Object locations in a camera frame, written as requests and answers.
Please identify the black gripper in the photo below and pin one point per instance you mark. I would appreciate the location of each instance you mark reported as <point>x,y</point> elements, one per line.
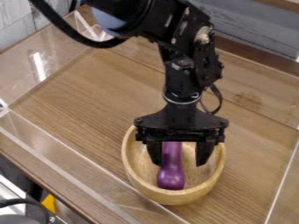
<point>180,123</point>

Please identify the purple toy eggplant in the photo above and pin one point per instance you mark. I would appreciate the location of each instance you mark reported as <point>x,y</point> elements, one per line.
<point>171,174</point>

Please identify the brown wooden bowl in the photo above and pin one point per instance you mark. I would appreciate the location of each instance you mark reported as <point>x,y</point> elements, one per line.
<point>140,171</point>

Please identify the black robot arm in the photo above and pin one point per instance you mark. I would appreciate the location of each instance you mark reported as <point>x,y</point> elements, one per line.
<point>180,28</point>

